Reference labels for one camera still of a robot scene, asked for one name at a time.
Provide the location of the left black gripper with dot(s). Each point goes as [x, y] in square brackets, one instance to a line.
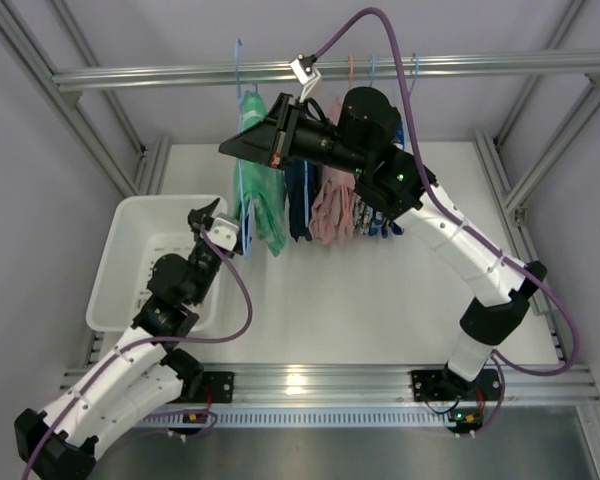
[203, 220]

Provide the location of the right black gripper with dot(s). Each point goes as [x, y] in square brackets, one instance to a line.
[281, 131]

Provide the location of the green patterned trousers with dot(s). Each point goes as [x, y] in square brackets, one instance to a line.
[259, 199]

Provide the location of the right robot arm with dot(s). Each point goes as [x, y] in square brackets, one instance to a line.
[388, 179]

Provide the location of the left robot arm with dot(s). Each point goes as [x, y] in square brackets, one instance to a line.
[146, 368]

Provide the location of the navy blue trousers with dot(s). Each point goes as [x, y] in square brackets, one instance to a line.
[294, 188]

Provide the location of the pink trousers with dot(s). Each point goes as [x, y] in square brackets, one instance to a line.
[332, 209]

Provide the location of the white printed trousers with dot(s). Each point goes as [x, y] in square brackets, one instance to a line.
[364, 218]

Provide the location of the blue patterned trousers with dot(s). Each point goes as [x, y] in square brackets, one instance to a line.
[380, 224]

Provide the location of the white plastic basket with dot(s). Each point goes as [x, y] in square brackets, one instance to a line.
[143, 229]

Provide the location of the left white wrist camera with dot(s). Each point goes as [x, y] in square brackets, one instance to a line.
[224, 232]

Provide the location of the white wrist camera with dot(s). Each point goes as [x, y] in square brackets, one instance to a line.
[309, 77]
[224, 232]

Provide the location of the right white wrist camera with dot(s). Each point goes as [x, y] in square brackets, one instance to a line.
[309, 77]

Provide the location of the slotted grey cable duct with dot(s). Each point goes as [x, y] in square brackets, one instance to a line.
[311, 417]

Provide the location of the aluminium hanging rail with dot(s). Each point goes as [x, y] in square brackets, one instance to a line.
[497, 64]

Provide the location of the front aluminium mounting rail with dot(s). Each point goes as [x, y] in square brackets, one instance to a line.
[386, 385]

